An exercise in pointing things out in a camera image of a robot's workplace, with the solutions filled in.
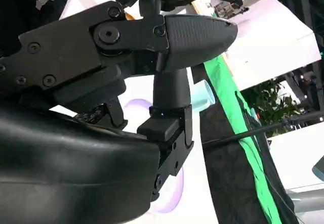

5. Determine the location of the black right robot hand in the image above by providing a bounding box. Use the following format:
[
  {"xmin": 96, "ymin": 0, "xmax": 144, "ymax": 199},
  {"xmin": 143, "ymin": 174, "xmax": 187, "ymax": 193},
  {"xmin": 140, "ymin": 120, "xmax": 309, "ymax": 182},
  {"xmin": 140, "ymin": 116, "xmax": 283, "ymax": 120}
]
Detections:
[{"xmin": 0, "ymin": 0, "xmax": 238, "ymax": 224}]

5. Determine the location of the lilac plate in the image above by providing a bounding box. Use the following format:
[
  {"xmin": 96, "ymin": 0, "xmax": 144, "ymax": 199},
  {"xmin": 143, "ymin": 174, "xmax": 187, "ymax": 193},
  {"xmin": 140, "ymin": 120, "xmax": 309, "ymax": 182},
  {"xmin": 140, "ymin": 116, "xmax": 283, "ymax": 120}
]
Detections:
[{"xmin": 124, "ymin": 99, "xmax": 185, "ymax": 214}]

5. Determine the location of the pale green mug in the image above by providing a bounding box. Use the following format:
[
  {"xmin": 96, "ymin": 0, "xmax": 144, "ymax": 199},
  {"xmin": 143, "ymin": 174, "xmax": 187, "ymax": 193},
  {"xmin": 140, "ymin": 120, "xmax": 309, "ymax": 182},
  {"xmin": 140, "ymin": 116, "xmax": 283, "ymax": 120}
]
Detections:
[{"xmin": 189, "ymin": 79, "xmax": 216, "ymax": 111}]

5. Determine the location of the black backdrop cloth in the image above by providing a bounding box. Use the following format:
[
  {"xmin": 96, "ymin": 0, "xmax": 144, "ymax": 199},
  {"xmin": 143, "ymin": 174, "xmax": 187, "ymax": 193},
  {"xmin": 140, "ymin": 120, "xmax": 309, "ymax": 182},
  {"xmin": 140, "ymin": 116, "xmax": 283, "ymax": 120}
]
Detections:
[{"xmin": 192, "ymin": 64, "xmax": 301, "ymax": 224}]

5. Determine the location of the green cloth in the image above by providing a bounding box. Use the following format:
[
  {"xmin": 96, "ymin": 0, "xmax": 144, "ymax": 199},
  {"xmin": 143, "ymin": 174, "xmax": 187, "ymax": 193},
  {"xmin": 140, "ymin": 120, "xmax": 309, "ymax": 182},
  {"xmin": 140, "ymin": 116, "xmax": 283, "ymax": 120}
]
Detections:
[{"xmin": 202, "ymin": 57, "xmax": 283, "ymax": 224}]

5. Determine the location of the thin black rod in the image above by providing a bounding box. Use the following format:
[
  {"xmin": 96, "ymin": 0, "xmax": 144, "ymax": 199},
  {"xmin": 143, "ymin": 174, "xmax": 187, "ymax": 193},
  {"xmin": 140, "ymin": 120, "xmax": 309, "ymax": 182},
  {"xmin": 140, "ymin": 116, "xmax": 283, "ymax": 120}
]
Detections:
[{"xmin": 202, "ymin": 111, "xmax": 324, "ymax": 150}]

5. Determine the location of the green potted plant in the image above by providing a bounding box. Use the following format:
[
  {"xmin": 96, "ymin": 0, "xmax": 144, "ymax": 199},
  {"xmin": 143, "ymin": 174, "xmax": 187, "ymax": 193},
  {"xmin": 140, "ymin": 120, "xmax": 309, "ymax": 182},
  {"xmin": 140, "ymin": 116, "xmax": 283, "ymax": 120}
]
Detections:
[{"xmin": 241, "ymin": 78, "xmax": 308, "ymax": 138}]

